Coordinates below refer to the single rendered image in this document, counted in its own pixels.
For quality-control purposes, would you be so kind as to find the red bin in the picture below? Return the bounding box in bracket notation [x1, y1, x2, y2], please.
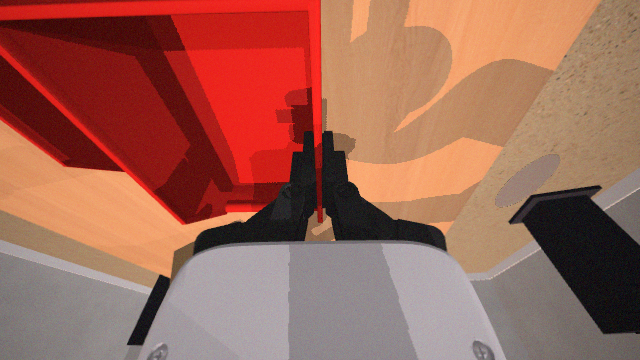
[0, 55, 125, 172]
[0, 0, 323, 225]

